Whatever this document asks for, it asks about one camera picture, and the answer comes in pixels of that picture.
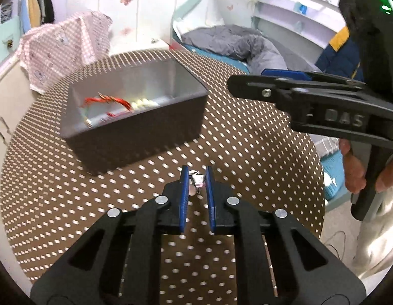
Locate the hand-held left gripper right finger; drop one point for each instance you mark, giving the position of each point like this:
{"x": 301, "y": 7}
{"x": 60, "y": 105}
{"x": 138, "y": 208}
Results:
{"x": 210, "y": 200}

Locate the person's light trousers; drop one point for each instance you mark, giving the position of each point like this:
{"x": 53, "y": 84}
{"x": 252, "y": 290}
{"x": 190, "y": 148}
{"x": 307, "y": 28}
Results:
{"x": 377, "y": 235}

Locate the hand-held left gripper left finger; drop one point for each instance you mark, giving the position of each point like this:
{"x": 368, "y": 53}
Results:
{"x": 183, "y": 203}

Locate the grey duvet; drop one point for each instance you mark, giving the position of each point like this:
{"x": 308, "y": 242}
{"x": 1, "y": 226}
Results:
{"x": 247, "y": 44}

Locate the white bed wall shelf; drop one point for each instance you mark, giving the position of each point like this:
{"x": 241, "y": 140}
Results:
{"x": 279, "y": 16}

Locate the navy yellow jacket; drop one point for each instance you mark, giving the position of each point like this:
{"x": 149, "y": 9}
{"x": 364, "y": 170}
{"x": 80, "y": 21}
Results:
{"x": 339, "y": 57}

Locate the folded grey clothes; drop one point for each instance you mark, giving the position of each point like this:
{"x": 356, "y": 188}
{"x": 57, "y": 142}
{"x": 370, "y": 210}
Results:
{"x": 6, "y": 12}

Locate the black hanging jacket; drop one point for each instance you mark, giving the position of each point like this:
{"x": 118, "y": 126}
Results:
{"x": 49, "y": 3}

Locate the pink bear print cloth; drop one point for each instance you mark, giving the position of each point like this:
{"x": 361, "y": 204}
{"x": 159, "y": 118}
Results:
{"x": 57, "y": 47}

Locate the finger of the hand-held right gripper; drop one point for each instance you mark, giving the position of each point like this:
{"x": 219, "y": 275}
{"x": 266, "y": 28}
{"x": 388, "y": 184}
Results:
{"x": 253, "y": 85}
{"x": 285, "y": 73}

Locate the teal bunk bed frame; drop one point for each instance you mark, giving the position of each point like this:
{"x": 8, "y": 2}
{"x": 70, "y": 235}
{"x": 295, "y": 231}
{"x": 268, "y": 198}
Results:
{"x": 190, "y": 3}

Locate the white wardrobe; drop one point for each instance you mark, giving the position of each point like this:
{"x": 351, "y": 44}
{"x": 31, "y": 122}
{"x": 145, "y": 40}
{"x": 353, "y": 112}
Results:
{"x": 145, "y": 6}

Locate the brown polka dot tablecloth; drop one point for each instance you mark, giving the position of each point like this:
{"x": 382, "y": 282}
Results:
{"x": 247, "y": 165}

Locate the small blue item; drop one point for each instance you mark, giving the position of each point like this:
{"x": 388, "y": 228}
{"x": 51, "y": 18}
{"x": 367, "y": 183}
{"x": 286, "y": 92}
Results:
{"x": 300, "y": 8}

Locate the beige low cabinet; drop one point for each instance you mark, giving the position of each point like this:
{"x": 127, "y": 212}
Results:
{"x": 6, "y": 101}

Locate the light pink butterfly sticker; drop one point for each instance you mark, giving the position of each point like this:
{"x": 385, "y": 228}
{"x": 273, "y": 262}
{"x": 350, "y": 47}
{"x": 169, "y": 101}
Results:
{"x": 125, "y": 31}

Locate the pine cone drawer ornament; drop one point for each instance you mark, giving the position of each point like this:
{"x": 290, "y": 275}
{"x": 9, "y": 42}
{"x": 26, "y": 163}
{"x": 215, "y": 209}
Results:
{"x": 9, "y": 43}

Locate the hanging clothes row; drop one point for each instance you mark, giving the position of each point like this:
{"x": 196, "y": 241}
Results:
{"x": 34, "y": 3}

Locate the light blue hanging garment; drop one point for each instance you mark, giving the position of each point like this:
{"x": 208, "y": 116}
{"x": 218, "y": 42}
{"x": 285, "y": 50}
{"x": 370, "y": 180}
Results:
{"x": 24, "y": 6}

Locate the white teal shelf unit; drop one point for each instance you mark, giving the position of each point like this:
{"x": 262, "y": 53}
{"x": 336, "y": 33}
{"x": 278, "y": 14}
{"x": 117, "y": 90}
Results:
{"x": 6, "y": 35}

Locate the dark metal storage box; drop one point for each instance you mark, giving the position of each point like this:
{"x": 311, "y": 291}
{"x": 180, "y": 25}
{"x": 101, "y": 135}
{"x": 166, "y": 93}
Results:
{"x": 136, "y": 139}

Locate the person's right hand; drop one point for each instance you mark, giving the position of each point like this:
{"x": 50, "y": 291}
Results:
{"x": 352, "y": 171}

